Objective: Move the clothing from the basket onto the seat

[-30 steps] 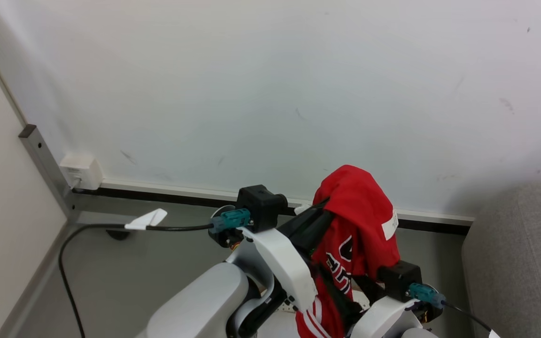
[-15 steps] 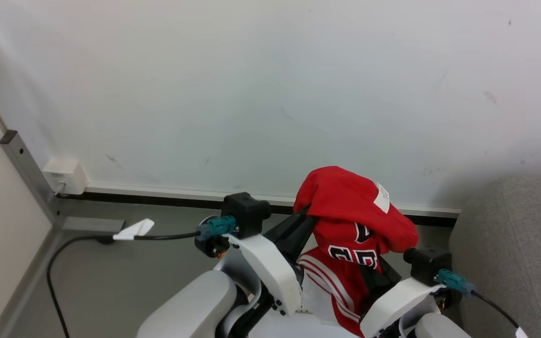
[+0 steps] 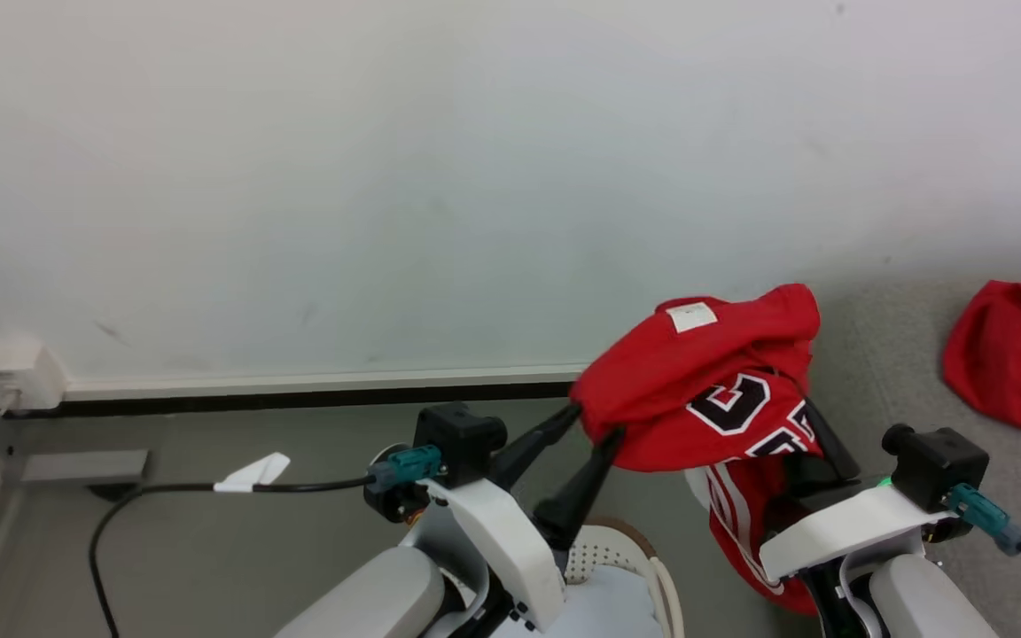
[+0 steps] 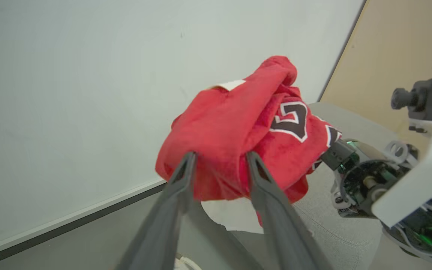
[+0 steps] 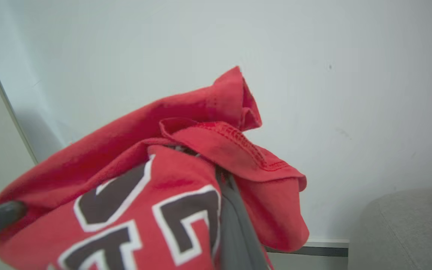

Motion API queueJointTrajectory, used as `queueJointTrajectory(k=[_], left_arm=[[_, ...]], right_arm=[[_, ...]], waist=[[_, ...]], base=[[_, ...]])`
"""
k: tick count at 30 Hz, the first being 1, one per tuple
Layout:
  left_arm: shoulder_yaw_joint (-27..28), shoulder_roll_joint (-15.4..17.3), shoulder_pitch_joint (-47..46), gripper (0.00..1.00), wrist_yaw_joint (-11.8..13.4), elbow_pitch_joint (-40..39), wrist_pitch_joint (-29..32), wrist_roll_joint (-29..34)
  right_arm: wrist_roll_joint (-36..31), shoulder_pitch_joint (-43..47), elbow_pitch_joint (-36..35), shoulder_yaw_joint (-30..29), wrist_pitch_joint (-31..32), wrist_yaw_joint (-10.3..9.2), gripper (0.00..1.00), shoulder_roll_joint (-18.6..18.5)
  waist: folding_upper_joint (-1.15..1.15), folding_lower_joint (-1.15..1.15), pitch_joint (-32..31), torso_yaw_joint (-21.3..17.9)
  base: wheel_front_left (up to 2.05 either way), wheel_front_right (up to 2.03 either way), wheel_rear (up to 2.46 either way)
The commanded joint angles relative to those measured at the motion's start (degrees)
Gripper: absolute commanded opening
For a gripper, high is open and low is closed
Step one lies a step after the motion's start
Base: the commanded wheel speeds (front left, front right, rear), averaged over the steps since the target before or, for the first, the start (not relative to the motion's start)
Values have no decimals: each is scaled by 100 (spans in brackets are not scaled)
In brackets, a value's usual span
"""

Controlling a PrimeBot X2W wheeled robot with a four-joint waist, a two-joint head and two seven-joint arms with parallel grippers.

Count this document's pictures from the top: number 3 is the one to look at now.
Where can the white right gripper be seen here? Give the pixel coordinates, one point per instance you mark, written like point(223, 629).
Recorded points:
point(847, 527)

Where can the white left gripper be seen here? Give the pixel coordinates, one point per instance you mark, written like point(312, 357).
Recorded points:
point(510, 549)

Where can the red jersey with number print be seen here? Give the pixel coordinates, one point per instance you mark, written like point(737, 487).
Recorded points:
point(697, 381)

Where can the red garment with white stripes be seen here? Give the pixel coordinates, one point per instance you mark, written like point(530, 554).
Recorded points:
point(998, 354)

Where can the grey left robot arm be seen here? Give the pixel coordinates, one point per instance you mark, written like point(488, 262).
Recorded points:
point(369, 594)

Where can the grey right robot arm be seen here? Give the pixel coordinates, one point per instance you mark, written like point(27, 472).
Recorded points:
point(918, 602)

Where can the grey fabric sofa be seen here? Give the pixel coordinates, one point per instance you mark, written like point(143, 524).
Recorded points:
point(900, 390)

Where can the white cloth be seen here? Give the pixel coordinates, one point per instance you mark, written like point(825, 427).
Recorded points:
point(604, 610)

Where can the cream plastic laundry basket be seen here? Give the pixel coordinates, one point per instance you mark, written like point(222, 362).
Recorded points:
point(604, 548)

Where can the white baseboard trunking strip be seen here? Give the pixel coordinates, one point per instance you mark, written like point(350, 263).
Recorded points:
point(324, 381)

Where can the black caster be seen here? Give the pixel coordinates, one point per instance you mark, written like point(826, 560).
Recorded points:
point(112, 490)

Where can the grey metal partition foot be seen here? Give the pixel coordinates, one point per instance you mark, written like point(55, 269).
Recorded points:
point(85, 465)

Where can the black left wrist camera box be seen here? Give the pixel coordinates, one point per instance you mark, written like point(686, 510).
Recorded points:
point(462, 439)

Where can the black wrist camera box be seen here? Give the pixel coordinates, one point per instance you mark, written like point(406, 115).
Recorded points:
point(462, 439)
point(940, 465)

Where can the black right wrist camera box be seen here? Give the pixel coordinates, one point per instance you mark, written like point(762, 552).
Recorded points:
point(940, 465)

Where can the white wall junction box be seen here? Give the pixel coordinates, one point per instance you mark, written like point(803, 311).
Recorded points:
point(19, 372)

